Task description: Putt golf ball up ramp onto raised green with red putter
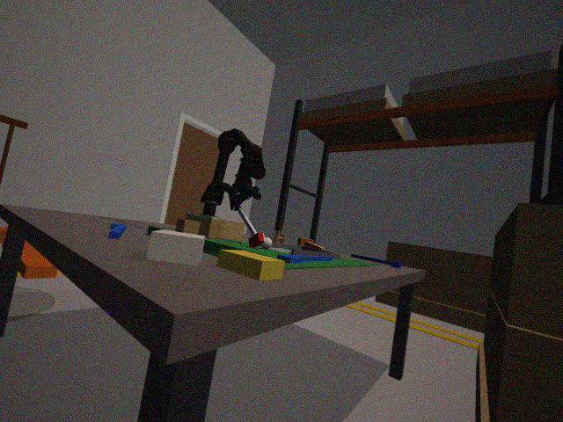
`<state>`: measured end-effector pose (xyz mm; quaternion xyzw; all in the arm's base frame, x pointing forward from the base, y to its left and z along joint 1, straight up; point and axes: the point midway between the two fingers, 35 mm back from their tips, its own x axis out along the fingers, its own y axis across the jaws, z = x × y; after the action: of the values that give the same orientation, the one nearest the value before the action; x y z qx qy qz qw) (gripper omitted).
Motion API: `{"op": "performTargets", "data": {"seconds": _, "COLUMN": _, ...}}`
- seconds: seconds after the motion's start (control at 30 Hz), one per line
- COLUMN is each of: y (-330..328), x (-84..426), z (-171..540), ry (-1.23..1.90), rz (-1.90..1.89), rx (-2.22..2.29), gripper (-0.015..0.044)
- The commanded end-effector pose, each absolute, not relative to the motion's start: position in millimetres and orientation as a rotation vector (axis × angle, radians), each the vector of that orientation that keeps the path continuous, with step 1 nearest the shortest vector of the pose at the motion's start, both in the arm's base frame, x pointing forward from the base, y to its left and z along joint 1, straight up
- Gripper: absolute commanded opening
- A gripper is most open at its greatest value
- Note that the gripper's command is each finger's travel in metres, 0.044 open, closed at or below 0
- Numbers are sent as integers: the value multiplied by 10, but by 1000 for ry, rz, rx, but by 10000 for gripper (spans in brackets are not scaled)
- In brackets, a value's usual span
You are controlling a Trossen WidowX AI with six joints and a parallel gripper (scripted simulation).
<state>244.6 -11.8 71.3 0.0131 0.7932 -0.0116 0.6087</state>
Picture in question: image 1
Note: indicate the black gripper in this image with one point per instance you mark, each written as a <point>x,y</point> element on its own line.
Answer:
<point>233,192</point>

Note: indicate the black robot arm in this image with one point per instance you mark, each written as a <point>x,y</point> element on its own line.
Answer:
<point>251,165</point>

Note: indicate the wooden mallet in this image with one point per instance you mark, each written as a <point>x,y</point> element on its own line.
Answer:
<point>309,243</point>

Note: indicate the green flat mat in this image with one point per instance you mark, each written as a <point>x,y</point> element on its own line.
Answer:
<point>342,262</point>

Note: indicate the white ball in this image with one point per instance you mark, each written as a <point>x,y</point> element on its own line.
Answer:
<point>267,244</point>

